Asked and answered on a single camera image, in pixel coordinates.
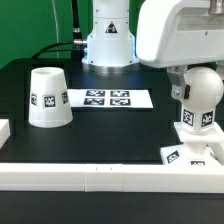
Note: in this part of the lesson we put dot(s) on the white left wall block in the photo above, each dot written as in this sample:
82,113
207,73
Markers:
4,131

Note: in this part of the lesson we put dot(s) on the white right wall block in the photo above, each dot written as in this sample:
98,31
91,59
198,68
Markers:
218,149

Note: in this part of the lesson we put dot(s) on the white front rail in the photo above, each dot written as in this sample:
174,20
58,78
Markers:
110,178

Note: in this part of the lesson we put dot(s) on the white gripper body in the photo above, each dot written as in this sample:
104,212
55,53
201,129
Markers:
179,32

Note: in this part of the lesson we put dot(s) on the white marker sheet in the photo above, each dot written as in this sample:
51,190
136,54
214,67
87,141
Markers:
108,98

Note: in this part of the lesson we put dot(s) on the white lamp base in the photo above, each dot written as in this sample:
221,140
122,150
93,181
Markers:
194,149

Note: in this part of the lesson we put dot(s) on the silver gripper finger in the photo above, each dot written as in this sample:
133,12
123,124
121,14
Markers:
180,89

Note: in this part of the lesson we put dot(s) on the white lamp bulb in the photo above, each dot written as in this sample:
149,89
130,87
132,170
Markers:
206,91

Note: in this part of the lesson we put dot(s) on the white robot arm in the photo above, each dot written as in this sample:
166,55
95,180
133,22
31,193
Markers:
110,45

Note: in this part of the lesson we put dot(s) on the white wall block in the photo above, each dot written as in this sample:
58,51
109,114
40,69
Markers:
4,131
218,149

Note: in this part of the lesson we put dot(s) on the white lamp shade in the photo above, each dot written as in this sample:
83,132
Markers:
49,104

